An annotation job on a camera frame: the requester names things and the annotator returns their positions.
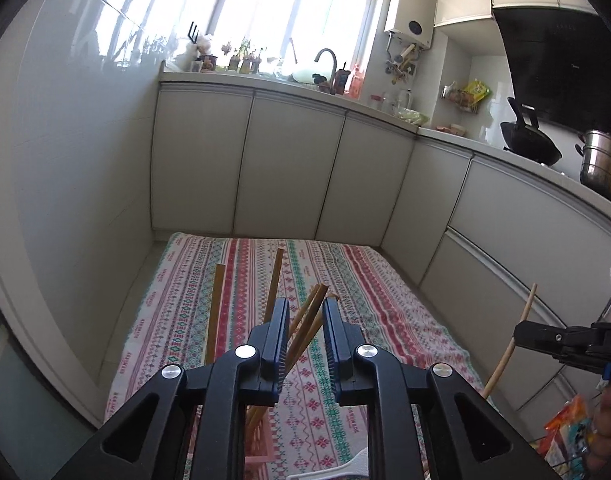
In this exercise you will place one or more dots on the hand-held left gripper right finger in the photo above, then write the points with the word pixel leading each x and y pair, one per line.
pixel 333 340

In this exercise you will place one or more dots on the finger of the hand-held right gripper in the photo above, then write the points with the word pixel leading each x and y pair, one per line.
pixel 550 338

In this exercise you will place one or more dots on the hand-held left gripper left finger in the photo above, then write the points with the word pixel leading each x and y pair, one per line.
pixel 281 340

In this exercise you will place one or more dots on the long wooden chopstick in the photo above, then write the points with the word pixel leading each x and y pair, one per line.
pixel 505 355

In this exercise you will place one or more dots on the bunch of wooden chopsticks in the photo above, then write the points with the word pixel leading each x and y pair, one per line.
pixel 218 310

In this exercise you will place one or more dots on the pink perforated utensil holder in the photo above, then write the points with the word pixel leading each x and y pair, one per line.
pixel 260 445

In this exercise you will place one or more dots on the person's right hand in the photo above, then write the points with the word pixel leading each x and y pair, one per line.
pixel 608 422

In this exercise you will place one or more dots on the striped patterned tablecloth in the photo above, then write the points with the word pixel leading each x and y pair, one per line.
pixel 385 310

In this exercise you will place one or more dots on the orange snack bag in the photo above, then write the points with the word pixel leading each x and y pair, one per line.
pixel 568 430

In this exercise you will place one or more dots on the stainless steel pot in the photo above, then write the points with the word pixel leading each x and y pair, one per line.
pixel 603 165

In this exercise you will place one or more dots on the white kitchen cabinet unit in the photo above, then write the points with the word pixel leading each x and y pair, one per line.
pixel 285 160

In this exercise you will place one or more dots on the black wok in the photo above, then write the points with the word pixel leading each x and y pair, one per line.
pixel 530 144

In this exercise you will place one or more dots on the green vegetables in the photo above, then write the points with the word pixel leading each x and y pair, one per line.
pixel 416 118

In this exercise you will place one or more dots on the clear glass jar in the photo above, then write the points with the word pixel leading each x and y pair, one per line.
pixel 403 102

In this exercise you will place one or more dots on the orange dish soap bottle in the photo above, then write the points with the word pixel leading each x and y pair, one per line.
pixel 355 84

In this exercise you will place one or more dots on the small plant jar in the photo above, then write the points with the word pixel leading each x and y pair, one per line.
pixel 234 63
pixel 246 64

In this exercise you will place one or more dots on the black range hood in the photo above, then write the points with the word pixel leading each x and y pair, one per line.
pixel 560 60

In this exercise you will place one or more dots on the curved metal faucet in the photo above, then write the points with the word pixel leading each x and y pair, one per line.
pixel 329 60

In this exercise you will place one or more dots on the dark jar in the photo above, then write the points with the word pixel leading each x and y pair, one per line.
pixel 209 63

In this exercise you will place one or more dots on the white water heater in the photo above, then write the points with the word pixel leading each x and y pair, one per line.
pixel 410 15

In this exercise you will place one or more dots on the kitchen window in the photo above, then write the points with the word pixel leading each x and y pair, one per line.
pixel 265 5

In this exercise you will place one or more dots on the wall rack with yellow packets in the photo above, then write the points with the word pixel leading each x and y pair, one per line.
pixel 470 92

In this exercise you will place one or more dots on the black wall hook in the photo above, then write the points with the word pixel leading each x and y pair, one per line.
pixel 193 34

